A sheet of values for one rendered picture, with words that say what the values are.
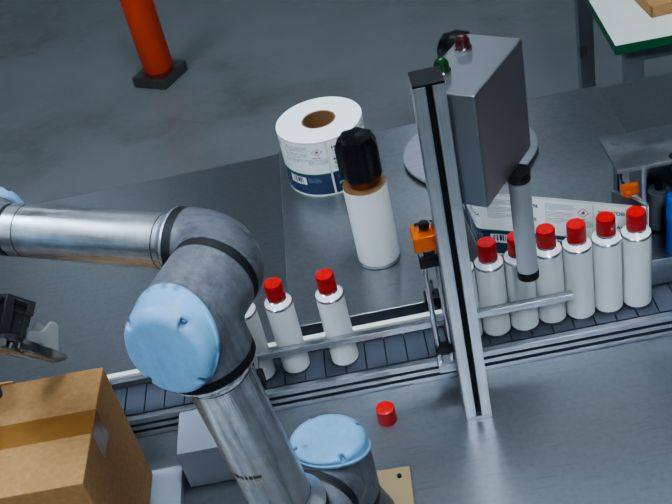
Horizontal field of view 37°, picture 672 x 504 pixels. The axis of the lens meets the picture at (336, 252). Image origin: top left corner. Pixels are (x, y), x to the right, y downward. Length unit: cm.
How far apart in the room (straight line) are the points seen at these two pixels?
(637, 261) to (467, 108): 56
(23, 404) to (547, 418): 87
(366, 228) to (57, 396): 70
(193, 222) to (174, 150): 321
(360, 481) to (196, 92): 356
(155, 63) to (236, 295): 386
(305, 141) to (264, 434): 108
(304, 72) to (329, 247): 272
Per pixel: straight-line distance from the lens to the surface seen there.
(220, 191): 252
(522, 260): 165
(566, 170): 227
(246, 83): 484
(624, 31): 298
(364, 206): 196
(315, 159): 226
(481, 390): 175
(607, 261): 182
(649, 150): 184
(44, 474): 155
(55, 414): 163
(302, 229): 222
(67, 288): 238
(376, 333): 180
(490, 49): 150
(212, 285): 117
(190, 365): 116
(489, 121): 144
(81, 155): 468
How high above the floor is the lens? 216
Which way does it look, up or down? 37 degrees down
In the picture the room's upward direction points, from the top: 14 degrees counter-clockwise
